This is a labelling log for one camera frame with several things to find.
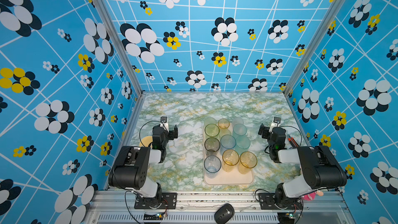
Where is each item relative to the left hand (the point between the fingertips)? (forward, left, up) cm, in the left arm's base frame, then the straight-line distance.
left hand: (168, 124), depth 94 cm
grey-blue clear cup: (-24, -26, -1) cm, 35 cm away
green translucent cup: (-3, -27, -2) cm, 27 cm away
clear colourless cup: (+4, -43, -1) cm, 43 cm away
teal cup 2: (-2, -44, -3) cm, 44 cm away
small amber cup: (+3, -34, -5) cm, 35 cm away
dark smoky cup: (-14, -26, -1) cm, 30 cm away
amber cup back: (-21, -46, -2) cm, 50 cm away
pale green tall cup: (+5, -26, -2) cm, 26 cm away
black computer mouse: (-45, -31, -4) cm, 55 cm away
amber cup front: (-23, -35, +2) cm, 42 cm away
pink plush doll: (-38, -72, -2) cm, 81 cm away
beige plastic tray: (-29, -34, -7) cm, 45 cm away
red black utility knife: (-7, -76, -6) cm, 76 cm away
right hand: (-1, -63, 0) cm, 63 cm away
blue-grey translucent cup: (-14, -34, +4) cm, 37 cm away
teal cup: (-12, -44, -3) cm, 46 cm away
